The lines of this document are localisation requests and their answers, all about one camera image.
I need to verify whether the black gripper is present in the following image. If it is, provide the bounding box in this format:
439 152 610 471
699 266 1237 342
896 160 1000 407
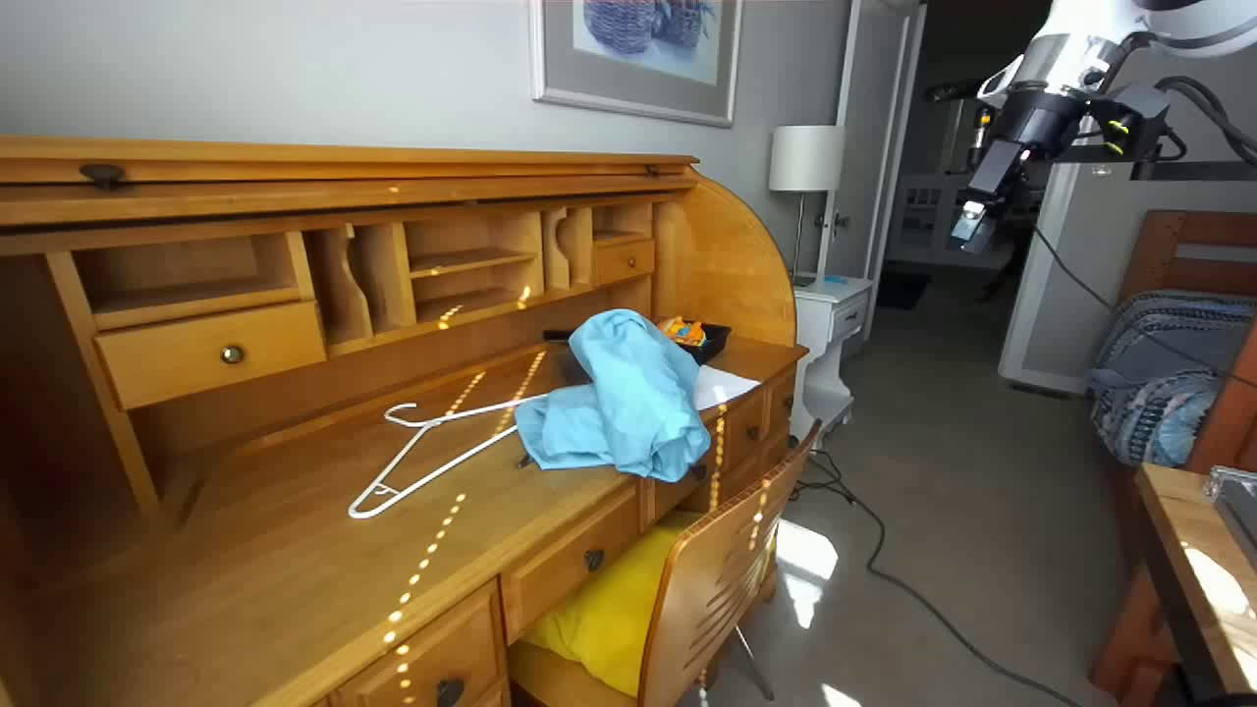
951 85 1084 242

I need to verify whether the black plastic tray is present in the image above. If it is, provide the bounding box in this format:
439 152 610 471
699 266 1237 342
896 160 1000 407
680 326 731 367

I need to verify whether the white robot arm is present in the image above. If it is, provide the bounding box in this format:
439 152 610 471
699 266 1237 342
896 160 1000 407
951 0 1257 247

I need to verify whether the white nightstand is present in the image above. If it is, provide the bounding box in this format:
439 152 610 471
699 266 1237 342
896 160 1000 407
791 274 869 437

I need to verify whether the white table lamp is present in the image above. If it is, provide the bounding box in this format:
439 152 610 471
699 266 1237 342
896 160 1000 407
769 127 843 278

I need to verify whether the white door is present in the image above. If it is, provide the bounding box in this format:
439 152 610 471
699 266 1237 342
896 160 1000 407
824 0 926 339

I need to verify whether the blue grey bedding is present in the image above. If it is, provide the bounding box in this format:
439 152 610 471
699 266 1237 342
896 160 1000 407
1087 289 1257 466

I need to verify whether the white paper sheet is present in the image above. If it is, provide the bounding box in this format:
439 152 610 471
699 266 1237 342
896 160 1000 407
694 367 753 411

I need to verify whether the light blue cloth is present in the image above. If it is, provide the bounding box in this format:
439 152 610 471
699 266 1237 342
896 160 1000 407
516 309 710 483

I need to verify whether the wooden chair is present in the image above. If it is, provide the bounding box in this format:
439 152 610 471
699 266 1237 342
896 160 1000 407
507 428 818 707

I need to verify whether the wooden side table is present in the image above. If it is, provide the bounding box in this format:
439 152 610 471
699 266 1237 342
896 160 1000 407
1091 466 1257 707

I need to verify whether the yellow chair cushion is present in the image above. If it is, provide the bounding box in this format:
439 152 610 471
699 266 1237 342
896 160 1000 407
528 526 674 697

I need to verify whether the wooden roll-top desk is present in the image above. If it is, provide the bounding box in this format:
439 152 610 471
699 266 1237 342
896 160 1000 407
0 137 796 707

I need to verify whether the black floor cable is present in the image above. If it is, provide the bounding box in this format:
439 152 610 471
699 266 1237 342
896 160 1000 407
795 448 1091 707

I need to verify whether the framed wall picture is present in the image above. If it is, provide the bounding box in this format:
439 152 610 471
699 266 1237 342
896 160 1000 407
532 0 741 127

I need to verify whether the white wire clothes hanger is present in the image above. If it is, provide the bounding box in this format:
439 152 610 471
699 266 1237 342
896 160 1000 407
344 402 516 521

